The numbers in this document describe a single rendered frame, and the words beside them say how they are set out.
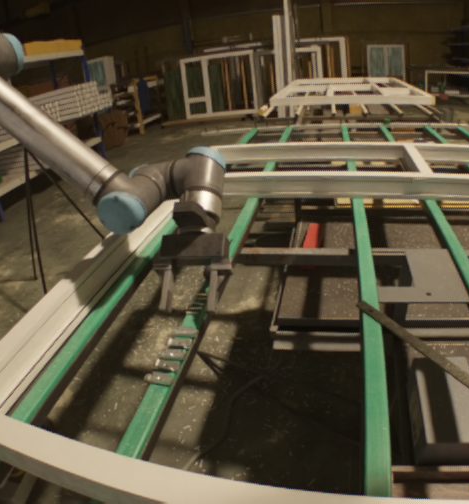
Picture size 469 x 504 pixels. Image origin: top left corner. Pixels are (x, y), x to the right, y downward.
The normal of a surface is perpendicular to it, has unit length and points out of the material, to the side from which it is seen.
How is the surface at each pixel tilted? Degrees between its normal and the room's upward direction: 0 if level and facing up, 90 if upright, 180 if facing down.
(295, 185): 90
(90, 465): 0
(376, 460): 0
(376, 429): 0
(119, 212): 94
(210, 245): 37
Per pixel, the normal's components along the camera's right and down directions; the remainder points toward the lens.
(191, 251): -0.20, -0.40
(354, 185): -0.25, 0.49
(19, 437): -0.12, -0.87
